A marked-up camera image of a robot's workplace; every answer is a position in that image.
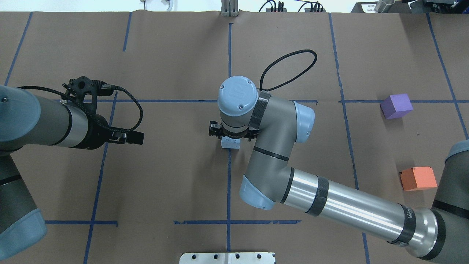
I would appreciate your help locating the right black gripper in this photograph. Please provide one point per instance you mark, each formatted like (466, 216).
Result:
(213, 130)

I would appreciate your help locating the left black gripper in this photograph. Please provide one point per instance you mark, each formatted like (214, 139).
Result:
(96, 132)

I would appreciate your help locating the light blue foam block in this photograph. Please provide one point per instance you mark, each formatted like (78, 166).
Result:
(230, 143)

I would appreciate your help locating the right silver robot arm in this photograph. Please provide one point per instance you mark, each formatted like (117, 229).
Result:
(438, 234)

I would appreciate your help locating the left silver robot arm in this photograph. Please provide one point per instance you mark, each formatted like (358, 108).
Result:
(36, 120)

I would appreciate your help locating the purple foam block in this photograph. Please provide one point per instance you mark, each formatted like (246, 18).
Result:
(396, 106)

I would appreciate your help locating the orange foam block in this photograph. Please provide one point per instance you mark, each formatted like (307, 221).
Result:
(418, 178)

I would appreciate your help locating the left black power adapter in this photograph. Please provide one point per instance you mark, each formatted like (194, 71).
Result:
(273, 6)

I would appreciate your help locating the black power adapter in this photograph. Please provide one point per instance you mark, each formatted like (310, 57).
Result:
(273, 6)
(311, 7)

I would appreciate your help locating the right black power adapter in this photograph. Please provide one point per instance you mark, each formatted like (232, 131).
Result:
(311, 7)

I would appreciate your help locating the metal cup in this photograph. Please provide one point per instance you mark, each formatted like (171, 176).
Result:
(383, 6)

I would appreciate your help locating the aluminium frame post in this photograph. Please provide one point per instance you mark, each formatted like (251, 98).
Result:
(229, 8)

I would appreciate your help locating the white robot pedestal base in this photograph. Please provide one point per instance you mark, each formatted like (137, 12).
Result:
(228, 258)

